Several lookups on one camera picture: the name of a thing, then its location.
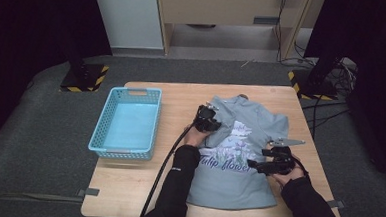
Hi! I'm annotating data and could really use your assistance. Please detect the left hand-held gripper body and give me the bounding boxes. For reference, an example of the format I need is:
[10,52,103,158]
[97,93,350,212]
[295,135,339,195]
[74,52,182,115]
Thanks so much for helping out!
[193,102,220,134]

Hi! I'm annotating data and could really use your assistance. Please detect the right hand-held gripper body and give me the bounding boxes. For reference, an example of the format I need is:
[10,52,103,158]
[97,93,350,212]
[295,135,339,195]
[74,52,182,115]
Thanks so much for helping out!
[261,136,307,177]

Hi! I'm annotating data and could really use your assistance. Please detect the grey printed T-shirt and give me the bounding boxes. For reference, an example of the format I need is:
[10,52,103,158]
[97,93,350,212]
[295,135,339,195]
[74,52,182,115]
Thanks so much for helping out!
[186,91,292,214]

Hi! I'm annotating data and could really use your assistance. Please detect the person's left hand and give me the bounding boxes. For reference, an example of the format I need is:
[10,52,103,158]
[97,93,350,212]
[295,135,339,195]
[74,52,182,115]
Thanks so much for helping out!
[182,124,211,148]

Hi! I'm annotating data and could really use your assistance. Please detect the person's right hand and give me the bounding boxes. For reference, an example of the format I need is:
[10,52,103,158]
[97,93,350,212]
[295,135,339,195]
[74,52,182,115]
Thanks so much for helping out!
[271,153,308,189]

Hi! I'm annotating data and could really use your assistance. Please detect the small pale stick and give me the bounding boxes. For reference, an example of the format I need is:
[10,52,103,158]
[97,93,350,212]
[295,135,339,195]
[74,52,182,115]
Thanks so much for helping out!
[239,58,256,70]

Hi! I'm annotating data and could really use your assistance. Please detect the blue plastic basket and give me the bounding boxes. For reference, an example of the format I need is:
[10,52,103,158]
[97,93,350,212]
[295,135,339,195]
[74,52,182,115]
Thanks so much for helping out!
[87,84,163,162]

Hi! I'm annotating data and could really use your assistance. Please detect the black stand with striped base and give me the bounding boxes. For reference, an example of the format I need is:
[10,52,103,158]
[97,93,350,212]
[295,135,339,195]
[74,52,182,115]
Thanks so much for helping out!
[57,30,112,95]
[286,54,341,102]

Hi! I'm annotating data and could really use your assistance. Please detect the light wooden desk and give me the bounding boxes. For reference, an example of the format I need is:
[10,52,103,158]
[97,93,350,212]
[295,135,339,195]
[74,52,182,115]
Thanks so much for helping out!
[152,0,317,63]

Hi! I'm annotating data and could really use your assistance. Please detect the white cabinet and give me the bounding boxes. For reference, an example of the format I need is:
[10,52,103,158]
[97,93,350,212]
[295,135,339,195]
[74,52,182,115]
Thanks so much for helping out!
[88,0,168,52]

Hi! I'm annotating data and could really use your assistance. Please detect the black curtain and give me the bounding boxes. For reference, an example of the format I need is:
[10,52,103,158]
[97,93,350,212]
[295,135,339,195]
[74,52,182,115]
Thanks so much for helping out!
[297,0,386,182]
[0,0,117,167]

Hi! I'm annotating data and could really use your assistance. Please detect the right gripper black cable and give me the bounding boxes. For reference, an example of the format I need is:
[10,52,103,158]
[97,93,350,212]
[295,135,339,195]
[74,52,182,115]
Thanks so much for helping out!
[293,158,313,180]

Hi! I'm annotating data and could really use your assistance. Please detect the black floor cables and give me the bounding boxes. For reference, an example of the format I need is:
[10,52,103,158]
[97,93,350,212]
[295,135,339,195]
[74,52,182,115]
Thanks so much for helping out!
[300,97,352,142]

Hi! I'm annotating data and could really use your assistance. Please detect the grey strap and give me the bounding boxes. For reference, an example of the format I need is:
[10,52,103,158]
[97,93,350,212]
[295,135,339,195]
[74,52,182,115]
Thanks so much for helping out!
[326,199,346,211]
[76,187,101,199]

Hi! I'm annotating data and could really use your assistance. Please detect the bundle of cables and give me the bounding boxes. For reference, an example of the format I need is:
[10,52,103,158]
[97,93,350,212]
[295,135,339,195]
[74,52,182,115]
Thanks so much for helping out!
[328,56,359,98]

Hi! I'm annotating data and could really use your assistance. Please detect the black hanging cable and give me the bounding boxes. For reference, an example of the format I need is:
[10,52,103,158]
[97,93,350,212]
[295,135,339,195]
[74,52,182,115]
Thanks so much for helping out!
[273,0,290,63]

